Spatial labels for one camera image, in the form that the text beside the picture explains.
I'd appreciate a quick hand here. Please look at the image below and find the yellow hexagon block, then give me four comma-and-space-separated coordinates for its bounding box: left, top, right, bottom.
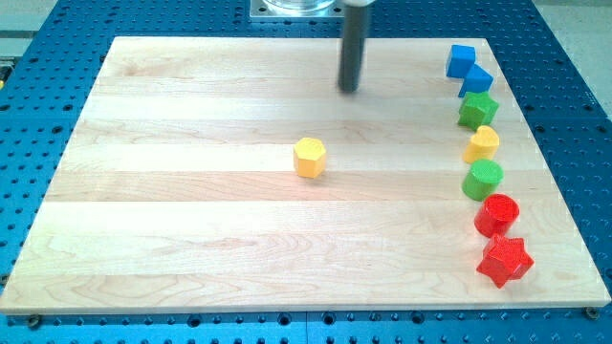
294, 138, 327, 179

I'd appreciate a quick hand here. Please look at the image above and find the blue cube block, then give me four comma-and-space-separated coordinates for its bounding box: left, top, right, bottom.
446, 44, 476, 78

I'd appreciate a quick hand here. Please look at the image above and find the light wooden board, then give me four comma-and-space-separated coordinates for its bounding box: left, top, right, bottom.
1, 36, 610, 315

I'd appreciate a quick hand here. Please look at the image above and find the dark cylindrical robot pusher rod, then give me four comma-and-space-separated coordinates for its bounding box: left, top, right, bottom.
338, 1, 371, 94

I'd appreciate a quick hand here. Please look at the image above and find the green cylinder block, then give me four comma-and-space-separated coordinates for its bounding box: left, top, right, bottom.
462, 159, 504, 201

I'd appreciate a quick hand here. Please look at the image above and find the yellow heart block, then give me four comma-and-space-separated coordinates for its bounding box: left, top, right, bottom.
463, 125, 500, 163

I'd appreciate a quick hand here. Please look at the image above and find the green star block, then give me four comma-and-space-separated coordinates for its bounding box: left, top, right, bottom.
458, 92, 499, 131

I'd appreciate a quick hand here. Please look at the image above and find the blue triangular block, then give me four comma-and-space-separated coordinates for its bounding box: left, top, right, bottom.
458, 64, 493, 97

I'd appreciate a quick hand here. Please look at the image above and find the red cylinder block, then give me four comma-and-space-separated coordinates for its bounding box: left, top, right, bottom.
473, 194, 520, 238

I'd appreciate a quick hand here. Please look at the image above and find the red star block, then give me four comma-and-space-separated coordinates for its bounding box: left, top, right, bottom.
476, 233, 535, 289

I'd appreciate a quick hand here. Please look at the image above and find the blue perforated metal table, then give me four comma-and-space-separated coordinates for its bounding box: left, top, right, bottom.
1, 1, 611, 343

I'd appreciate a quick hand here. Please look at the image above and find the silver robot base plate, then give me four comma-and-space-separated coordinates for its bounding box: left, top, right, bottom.
250, 0, 344, 19

